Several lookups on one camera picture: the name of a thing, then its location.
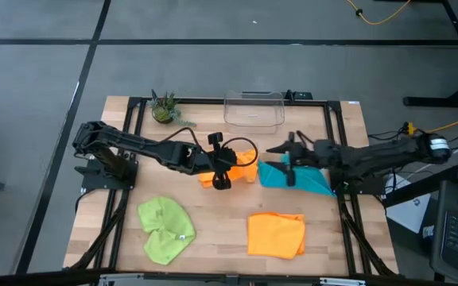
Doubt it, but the yellow cable with plug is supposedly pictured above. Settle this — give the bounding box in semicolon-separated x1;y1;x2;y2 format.
402;118;458;137

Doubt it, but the black power cable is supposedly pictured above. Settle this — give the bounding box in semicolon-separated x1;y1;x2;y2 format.
367;122;409;141

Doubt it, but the orange microfiber towel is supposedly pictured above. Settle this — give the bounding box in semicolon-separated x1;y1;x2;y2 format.
198;149;258;188
246;211;307;261

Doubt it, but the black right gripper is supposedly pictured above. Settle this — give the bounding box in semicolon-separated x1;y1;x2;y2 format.
266;132;318;187

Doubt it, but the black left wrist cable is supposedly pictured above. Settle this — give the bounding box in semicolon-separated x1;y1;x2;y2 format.
223;137;260;170

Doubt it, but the potted succulent plant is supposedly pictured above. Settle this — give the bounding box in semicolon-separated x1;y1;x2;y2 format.
146;89;197;128

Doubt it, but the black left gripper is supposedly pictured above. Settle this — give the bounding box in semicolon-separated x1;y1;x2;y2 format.
207;131;239;191

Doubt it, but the green microfiber towel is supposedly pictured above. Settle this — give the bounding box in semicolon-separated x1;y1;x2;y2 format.
137;195;196;266

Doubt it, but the white cardboard box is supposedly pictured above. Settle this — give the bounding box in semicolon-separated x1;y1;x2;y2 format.
385;173;433;234

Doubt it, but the clear plastic bin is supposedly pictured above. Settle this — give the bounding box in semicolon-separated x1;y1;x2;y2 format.
223;89;286;135

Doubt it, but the yellow extension cable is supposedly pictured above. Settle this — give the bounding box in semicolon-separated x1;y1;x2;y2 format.
346;0;413;26

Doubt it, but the silver metal bracket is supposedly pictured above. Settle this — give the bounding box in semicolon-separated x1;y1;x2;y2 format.
98;272;146;286
319;276;367;286

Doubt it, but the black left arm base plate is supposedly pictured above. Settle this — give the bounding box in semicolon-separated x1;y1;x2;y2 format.
74;157;139;191

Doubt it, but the black aluminium table frame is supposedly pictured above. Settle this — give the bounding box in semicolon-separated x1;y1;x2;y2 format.
64;95;399;279

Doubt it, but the black gantry crossbar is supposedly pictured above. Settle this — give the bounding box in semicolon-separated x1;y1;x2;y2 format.
0;269;458;286

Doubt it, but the teal microfiber towel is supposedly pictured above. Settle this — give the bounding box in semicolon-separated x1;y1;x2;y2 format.
257;153;336;198

